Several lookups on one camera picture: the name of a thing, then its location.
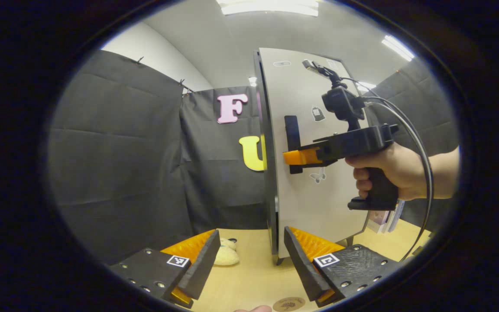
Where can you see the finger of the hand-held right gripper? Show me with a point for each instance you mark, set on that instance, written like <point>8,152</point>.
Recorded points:
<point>301,157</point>

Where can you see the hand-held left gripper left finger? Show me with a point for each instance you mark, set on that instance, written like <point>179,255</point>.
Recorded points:
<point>204,260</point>

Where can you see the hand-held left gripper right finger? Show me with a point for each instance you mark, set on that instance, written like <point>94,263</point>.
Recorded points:
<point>301,264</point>

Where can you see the round brown coaster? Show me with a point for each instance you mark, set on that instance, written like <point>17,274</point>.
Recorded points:
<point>288,304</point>

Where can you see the light grey cabinet door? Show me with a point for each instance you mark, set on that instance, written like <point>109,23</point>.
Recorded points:
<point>301,203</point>

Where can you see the dark grey cabinet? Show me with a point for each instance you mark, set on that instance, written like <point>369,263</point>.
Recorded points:
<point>271,195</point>

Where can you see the cream plush toy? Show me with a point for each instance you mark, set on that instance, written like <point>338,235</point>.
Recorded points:
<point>228,255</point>

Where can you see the long ceiling light panel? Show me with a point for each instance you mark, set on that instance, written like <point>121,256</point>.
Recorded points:
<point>365,86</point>
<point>397,47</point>
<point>269,6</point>

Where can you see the black backdrop cloth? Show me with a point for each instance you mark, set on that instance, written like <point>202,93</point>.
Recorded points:
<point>119,164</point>
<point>431,117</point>

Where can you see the stack of books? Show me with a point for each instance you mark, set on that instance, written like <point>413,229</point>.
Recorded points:
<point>386,216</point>

